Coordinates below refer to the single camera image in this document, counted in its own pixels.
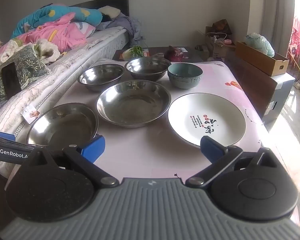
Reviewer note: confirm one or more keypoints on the pink printed blanket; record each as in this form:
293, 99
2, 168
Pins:
57, 35

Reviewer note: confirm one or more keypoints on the pink floral curtain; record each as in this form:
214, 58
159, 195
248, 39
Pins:
298, 37

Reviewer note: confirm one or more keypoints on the grey appliance box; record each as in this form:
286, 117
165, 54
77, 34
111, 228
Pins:
282, 92

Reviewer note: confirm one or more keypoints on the red onion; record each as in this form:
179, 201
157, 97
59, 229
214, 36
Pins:
173, 54

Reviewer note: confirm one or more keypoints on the green floral pillow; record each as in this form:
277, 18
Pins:
30, 62

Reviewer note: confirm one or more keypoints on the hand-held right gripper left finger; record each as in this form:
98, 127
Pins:
93, 148

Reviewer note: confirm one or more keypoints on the cardboard box with bag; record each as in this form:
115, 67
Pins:
260, 60

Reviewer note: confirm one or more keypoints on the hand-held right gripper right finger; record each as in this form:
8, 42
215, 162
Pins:
211, 148

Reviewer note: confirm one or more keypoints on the deep steel bowl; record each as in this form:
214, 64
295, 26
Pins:
147, 67

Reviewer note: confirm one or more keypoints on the brown bag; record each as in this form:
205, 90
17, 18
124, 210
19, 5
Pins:
222, 26

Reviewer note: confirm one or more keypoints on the white quilted mattress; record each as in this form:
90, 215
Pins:
72, 57

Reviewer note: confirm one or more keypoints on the pale green plastic bag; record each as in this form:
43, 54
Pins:
261, 43

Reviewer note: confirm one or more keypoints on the pink printed tablecloth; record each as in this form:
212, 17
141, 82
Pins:
145, 145

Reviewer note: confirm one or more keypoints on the small steel bowl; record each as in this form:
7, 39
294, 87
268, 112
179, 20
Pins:
100, 76

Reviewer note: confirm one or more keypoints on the white ceramic plate black rim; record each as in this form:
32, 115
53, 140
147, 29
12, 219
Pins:
205, 115

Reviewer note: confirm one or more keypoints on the cream fleece cushion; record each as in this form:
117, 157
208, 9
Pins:
110, 11

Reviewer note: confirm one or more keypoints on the white fluffy cloth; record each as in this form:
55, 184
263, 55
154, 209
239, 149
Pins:
50, 51

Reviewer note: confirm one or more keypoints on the dark wooden headboard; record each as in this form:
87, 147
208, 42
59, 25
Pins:
115, 2

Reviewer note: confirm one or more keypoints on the large steel basin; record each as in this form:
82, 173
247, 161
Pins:
133, 105

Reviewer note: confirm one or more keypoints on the black phone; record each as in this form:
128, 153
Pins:
11, 80

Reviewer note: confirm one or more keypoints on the wide shallow steel basin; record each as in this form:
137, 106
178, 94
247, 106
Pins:
62, 127

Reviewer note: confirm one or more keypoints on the teal ceramic bowl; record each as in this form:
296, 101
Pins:
185, 76

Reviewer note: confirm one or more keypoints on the brown wooden cabinet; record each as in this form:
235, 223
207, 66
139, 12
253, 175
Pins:
252, 85

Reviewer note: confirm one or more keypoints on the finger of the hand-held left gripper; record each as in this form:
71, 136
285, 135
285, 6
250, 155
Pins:
2, 135

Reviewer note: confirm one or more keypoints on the napa cabbage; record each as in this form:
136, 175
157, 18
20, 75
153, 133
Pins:
133, 51

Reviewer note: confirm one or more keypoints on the grey crumpled cloth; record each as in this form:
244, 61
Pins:
125, 23

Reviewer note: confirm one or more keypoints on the dark printed flat box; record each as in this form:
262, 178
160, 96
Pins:
155, 52

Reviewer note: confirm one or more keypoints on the white paper card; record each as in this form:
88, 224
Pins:
31, 115

